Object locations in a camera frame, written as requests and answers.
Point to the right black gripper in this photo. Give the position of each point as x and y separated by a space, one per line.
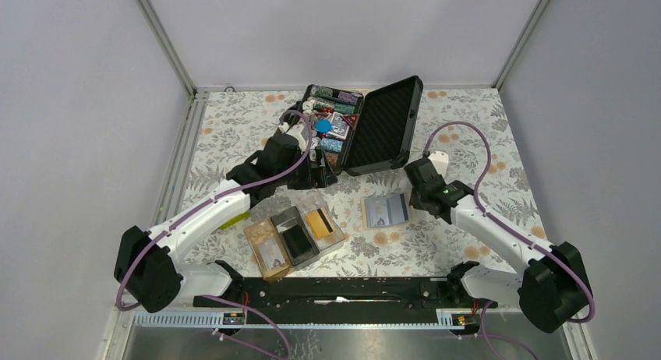
414 202

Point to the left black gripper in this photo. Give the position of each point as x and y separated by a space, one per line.
319 177

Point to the white VIP card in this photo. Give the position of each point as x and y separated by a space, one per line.
376 213

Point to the gold magnetic stripe cards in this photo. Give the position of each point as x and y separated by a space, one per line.
319 224

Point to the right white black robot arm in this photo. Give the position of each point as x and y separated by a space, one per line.
548 283

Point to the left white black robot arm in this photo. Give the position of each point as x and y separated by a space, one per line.
149 266

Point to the blue playing card deck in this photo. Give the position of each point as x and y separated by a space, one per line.
339 128

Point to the smoky black card holder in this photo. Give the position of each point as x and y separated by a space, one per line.
287 219

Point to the black VIP cards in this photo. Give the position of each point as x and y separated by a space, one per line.
297 243

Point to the clear transparent card holder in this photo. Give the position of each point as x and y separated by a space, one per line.
332 242

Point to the amber transparent card holder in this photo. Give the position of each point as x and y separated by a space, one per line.
257 233

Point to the silver magnetic stripe cards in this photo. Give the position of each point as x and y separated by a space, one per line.
271 254

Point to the blue round poker chip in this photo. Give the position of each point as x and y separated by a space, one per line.
323 126

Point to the floral patterned table mat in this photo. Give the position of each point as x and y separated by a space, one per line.
469 125

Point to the colourful sticky note stack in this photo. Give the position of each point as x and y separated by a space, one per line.
234 221

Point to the black poker chip case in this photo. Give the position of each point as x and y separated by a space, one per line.
382 124

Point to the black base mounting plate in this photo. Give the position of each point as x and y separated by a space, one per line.
351 300

